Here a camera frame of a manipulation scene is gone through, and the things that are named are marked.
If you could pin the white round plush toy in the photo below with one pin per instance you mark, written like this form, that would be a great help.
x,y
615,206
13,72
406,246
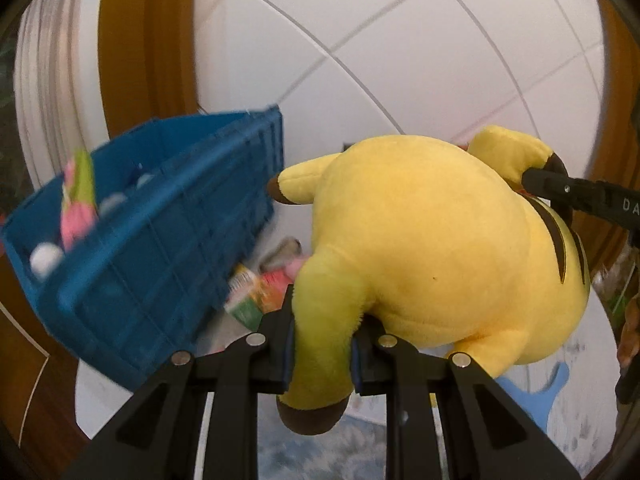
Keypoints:
x,y
44,259

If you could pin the pink and green snack bag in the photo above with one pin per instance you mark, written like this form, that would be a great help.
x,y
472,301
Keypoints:
x,y
78,213

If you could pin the blue boomerang toy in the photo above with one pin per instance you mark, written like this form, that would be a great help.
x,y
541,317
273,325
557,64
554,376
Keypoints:
x,y
538,405

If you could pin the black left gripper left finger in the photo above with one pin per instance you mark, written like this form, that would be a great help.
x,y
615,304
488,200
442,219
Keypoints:
x,y
262,360

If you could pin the pink pig plush toy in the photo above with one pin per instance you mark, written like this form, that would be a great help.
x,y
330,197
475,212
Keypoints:
x,y
280,267

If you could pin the green and orange box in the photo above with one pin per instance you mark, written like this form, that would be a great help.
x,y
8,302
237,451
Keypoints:
x,y
251,295

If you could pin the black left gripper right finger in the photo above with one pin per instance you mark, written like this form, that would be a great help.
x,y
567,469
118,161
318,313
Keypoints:
x,y
382,363

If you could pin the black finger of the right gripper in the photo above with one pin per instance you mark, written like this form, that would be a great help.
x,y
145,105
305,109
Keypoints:
x,y
579,194

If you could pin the blue plastic crate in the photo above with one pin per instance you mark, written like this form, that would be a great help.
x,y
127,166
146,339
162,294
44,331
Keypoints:
x,y
144,280

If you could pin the yellow plush toy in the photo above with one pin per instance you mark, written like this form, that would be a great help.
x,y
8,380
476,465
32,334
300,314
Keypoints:
x,y
442,244

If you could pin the red and white box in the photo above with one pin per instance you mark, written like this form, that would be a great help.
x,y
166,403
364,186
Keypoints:
x,y
219,332

